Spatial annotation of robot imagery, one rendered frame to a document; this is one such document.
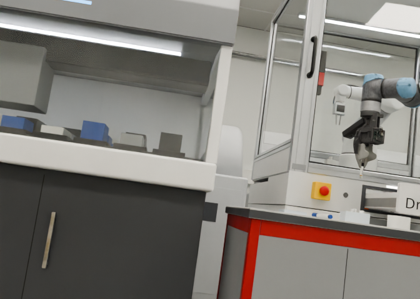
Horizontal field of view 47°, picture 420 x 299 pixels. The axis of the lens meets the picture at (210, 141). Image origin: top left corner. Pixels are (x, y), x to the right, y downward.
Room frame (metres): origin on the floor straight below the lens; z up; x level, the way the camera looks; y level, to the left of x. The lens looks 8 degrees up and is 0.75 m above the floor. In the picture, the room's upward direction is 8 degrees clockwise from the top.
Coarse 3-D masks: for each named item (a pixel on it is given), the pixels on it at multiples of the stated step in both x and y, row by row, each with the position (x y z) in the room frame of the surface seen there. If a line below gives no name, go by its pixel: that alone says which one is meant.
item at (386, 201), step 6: (366, 198) 2.06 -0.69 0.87; (372, 198) 2.00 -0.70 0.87; (378, 198) 1.94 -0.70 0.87; (384, 198) 1.89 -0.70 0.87; (390, 198) 1.84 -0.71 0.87; (366, 204) 2.06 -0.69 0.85; (372, 204) 1.99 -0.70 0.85; (378, 204) 1.94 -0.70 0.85; (384, 204) 1.88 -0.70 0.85; (390, 204) 1.84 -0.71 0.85; (384, 210) 2.07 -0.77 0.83; (390, 210) 1.99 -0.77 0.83
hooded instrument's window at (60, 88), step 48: (0, 48) 1.73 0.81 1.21; (48, 48) 1.74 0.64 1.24; (96, 48) 1.75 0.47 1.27; (144, 48) 1.77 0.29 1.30; (192, 48) 1.78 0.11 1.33; (0, 96) 1.73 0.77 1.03; (48, 96) 1.74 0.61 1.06; (96, 96) 1.76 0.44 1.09; (144, 96) 1.77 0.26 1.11; (192, 96) 1.78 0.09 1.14; (96, 144) 1.76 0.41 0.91; (144, 144) 1.77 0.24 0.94; (192, 144) 1.78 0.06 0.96
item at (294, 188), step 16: (272, 176) 2.37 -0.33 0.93; (288, 176) 2.05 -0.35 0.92; (304, 176) 2.06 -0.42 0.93; (320, 176) 2.06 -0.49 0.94; (256, 192) 2.75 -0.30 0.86; (272, 192) 2.32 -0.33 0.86; (288, 192) 2.05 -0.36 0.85; (304, 192) 2.06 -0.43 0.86; (336, 192) 2.07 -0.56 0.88; (352, 192) 2.07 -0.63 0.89; (320, 208) 2.06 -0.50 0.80; (336, 208) 2.07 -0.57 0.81; (352, 208) 2.07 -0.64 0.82
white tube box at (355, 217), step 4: (340, 212) 1.84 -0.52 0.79; (344, 212) 1.74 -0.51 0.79; (348, 212) 1.72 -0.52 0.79; (352, 212) 1.72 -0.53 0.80; (356, 212) 1.72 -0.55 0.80; (340, 216) 1.83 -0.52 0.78; (344, 216) 1.73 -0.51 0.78; (348, 216) 1.72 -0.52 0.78; (352, 216) 1.72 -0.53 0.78; (356, 216) 1.72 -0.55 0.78; (360, 216) 1.72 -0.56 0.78; (364, 216) 1.71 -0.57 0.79; (368, 216) 1.71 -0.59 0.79; (344, 220) 1.73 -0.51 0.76; (348, 220) 1.72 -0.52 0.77; (352, 220) 1.72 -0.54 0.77; (356, 220) 1.72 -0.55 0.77; (360, 220) 1.72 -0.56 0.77; (364, 220) 1.71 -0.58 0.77; (368, 220) 1.71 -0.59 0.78; (368, 224) 1.71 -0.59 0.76
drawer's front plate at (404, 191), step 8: (400, 184) 1.74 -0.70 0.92; (408, 184) 1.74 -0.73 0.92; (400, 192) 1.74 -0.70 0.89; (408, 192) 1.74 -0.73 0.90; (416, 192) 1.74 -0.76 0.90; (400, 200) 1.74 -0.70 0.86; (408, 200) 1.74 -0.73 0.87; (416, 200) 1.74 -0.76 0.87; (400, 208) 1.74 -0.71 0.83; (408, 208) 1.74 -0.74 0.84
